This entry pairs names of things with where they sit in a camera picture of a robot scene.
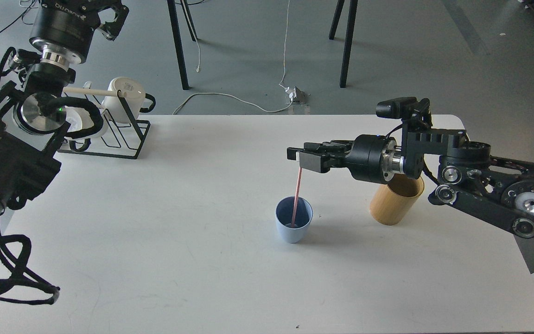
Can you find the pink chopstick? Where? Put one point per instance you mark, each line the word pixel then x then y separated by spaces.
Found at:
pixel 296 198

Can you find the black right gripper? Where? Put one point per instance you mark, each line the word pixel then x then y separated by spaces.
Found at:
pixel 370 158

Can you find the black table leg left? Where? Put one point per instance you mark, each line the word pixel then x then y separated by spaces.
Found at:
pixel 176 35

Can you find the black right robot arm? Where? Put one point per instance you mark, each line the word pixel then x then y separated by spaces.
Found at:
pixel 499 191

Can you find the bamboo cup holder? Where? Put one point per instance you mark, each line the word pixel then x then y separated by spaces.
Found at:
pixel 392 201

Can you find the black table leg right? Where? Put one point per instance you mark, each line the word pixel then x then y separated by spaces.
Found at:
pixel 352 13

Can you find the black wire mug rack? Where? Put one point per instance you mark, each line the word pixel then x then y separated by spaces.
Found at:
pixel 126 100

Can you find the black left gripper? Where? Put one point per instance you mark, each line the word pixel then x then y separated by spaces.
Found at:
pixel 68 26

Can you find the white mug lower left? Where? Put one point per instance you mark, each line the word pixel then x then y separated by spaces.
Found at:
pixel 79 119

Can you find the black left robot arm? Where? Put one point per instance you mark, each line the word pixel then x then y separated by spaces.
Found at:
pixel 35 118

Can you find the black table leg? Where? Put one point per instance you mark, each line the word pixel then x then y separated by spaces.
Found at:
pixel 176 35
pixel 352 13

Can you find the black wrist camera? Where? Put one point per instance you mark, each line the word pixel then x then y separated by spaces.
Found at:
pixel 415 114

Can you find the white power plug adapter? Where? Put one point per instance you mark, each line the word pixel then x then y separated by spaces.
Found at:
pixel 296 95

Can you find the blue plastic cup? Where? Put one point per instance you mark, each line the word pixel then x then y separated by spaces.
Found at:
pixel 304 217

